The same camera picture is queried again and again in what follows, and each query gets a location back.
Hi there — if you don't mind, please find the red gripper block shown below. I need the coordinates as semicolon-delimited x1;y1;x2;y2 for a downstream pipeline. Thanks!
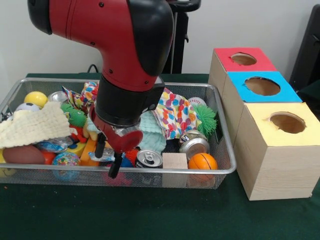
88;102;144;179

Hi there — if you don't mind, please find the clear crinkled plastic packet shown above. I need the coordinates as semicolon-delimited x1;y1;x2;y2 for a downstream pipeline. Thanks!
88;147;116;162

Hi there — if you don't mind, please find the polka-dot cloth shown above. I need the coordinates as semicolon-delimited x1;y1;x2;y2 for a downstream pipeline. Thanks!
152;87;203;141

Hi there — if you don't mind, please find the cream waffle cloth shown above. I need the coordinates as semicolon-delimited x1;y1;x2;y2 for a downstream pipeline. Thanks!
0;101;73;150

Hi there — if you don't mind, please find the silver mesh bin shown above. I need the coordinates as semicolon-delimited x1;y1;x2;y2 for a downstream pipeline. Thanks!
0;77;238;190

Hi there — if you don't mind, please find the wooden box with three holes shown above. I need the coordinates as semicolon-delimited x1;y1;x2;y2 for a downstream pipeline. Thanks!
207;46;316;202

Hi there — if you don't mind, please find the silver can with pull tab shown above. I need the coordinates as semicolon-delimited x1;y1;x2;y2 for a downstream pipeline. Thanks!
134;149;164;169

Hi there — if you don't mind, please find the wooden block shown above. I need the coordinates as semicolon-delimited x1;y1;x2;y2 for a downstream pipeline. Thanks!
162;152;189;170

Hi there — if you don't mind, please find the dark green table cloth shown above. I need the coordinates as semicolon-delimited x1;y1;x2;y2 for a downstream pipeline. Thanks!
0;72;320;240
297;79;320;107

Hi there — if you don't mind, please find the yellow ball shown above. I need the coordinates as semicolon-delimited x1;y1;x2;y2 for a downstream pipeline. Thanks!
23;91;48;109

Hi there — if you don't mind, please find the orange toy basketball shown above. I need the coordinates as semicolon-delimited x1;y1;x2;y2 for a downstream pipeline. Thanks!
187;152;218;171

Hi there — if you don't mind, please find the small soccer ball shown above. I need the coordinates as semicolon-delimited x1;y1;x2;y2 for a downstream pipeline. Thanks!
14;102;41;112

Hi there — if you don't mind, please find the large green spiky ball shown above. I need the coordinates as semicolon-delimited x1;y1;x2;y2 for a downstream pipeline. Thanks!
192;104;218;138

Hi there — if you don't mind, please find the white toy baseball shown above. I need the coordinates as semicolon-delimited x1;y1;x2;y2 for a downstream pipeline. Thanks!
187;96;208;107

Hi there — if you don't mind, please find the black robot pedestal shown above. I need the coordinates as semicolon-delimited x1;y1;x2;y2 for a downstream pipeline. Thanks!
164;0;202;74

